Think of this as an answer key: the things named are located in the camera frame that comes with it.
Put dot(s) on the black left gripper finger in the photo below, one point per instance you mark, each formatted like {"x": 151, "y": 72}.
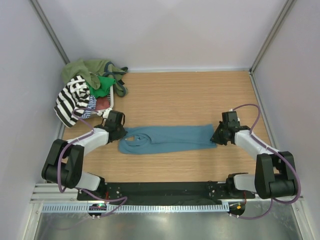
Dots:
{"x": 122, "y": 130}
{"x": 114, "y": 136}

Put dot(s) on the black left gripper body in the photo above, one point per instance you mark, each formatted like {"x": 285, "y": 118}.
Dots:
{"x": 121, "y": 132}

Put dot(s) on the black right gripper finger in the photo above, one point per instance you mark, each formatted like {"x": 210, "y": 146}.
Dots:
{"x": 224, "y": 137}
{"x": 217, "y": 136}

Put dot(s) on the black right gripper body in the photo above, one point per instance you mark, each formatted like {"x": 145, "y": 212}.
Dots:
{"x": 225, "y": 127}

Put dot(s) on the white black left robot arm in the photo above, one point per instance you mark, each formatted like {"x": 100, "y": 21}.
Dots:
{"x": 64, "y": 162}

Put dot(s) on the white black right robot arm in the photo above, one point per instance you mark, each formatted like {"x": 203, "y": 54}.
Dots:
{"x": 275, "y": 174}

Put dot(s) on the red tank top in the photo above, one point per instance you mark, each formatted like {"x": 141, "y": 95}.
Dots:
{"x": 102, "y": 103}

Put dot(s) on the blue white striped tank top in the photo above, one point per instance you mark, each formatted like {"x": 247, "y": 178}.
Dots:
{"x": 91, "y": 105}

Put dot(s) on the bright green tank top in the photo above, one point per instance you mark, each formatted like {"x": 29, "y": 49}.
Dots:
{"x": 105, "y": 84}

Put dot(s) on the black white striped tank top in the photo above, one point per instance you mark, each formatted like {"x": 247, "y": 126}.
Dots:
{"x": 75, "y": 95}

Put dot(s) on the olive green tank top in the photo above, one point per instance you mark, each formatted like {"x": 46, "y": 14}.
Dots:
{"x": 91, "y": 69}

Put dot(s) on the white laundry basket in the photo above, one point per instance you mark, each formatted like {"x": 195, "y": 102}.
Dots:
{"x": 110, "y": 96}

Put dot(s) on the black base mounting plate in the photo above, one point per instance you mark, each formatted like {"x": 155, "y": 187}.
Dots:
{"x": 170, "y": 193}

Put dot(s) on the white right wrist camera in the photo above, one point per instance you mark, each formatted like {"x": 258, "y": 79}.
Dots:
{"x": 233, "y": 110}

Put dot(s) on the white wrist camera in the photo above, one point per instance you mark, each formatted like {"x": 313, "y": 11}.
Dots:
{"x": 106, "y": 113}
{"x": 233, "y": 110}

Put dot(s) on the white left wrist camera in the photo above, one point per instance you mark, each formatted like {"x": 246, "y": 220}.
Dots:
{"x": 106, "y": 113}

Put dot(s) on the perforated cable duct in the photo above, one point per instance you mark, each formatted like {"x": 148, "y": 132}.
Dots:
{"x": 126, "y": 209}

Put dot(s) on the aluminium frame rail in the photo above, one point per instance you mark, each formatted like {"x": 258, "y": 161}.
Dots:
{"x": 49, "y": 192}

